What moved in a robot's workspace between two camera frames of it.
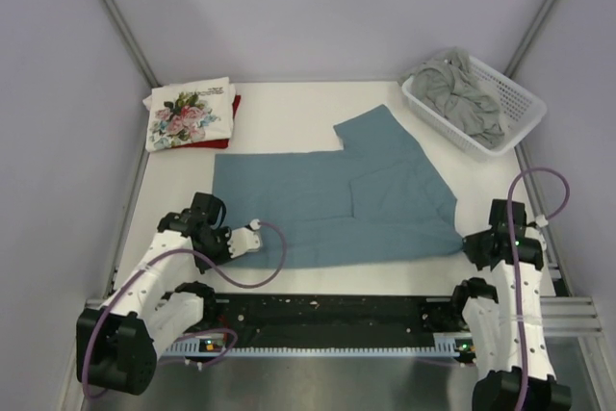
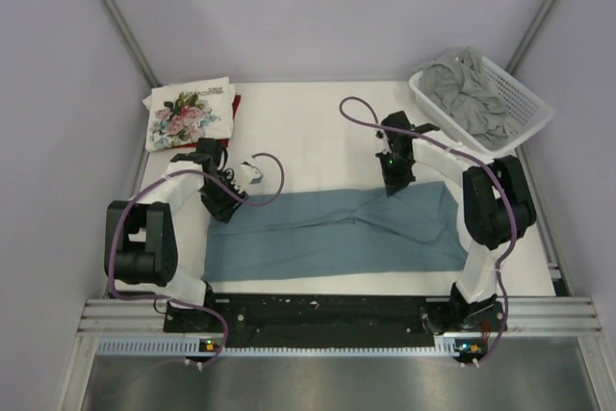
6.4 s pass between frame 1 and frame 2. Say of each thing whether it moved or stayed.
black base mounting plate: stayed
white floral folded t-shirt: stayed
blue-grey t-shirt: moved
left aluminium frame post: stayed
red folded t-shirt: stayed
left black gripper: moved
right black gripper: moved
